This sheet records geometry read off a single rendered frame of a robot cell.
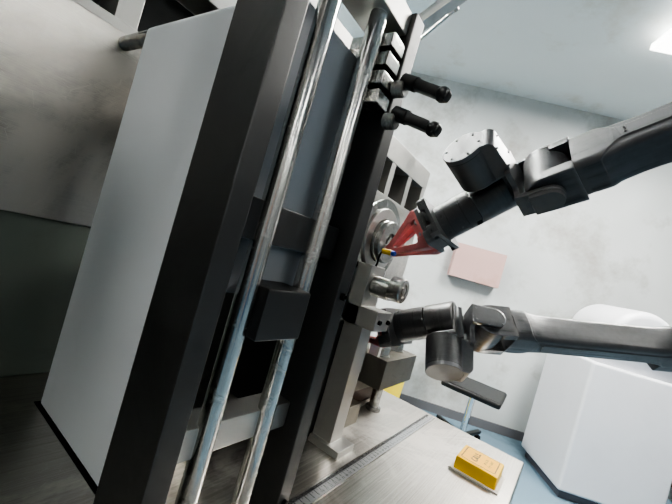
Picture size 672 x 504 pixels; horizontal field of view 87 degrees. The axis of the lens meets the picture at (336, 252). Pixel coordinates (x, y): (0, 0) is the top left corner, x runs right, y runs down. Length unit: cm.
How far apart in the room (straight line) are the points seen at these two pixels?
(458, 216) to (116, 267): 46
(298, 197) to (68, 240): 45
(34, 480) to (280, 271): 34
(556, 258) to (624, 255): 59
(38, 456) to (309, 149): 45
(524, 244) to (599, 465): 179
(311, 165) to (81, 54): 44
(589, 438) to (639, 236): 195
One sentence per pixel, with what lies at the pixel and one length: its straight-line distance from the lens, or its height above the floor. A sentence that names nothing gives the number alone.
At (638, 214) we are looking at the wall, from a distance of 431.
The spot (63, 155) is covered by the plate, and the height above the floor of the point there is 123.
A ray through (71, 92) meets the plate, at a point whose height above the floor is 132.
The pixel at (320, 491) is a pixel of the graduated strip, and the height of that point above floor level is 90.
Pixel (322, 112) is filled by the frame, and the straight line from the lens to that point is 33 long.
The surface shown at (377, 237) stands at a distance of 60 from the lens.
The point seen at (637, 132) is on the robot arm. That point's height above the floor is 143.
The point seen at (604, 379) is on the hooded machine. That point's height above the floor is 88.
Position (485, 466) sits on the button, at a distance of 76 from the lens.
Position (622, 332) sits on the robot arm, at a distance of 80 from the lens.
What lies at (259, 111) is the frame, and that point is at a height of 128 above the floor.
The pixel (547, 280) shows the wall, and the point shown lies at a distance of 389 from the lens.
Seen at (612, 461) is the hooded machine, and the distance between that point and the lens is 337.
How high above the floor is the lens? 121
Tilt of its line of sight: level
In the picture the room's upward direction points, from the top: 16 degrees clockwise
